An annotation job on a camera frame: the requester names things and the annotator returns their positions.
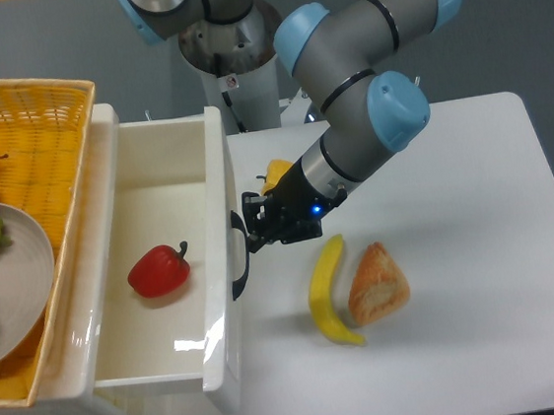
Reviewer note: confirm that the metal table bracket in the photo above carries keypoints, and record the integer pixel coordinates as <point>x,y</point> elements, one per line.
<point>298,110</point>

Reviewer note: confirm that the white drawer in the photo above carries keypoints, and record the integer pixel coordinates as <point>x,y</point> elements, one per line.
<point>173,183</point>

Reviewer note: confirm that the red toy bell pepper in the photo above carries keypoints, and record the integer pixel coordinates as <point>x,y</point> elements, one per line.
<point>160,271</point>

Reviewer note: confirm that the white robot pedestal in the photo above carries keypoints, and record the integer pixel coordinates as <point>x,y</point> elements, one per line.
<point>237,65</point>

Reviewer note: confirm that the grey round plate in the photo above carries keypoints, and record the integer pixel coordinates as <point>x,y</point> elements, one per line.
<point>26,277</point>

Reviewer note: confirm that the black top drawer handle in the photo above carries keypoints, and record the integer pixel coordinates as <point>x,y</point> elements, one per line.
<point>241,255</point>

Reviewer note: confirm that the toy croissant pastry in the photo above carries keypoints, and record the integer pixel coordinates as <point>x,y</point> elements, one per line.
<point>379,288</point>

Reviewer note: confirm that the yellow woven basket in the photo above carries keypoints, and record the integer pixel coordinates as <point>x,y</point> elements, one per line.
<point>44,124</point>

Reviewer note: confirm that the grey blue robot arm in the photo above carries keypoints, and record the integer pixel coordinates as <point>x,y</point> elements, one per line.
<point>333,56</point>

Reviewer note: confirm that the yellow toy bell pepper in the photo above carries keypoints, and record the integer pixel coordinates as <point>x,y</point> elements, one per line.
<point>274,172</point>

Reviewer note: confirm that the yellow toy banana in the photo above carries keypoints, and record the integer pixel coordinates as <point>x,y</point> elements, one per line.
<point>320,303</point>

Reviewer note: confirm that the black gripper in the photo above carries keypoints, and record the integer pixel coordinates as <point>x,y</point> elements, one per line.
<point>289,213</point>

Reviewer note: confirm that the white drawer cabinet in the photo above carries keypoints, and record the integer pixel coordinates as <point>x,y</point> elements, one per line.
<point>68,384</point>

